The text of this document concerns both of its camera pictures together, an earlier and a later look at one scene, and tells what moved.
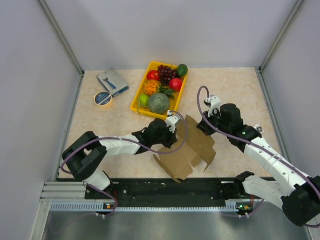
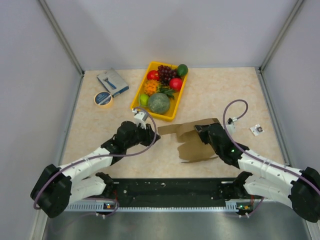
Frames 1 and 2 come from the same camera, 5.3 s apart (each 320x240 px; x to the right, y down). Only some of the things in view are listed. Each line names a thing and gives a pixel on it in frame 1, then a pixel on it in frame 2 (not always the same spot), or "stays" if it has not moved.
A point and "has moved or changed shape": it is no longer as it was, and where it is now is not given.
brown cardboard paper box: [180, 164] has moved or changed shape
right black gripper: [205, 129] to [202, 131]
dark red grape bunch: [166, 73] stays
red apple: [153, 75] stays
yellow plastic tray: [135, 104] stays
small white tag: [258, 127] stays
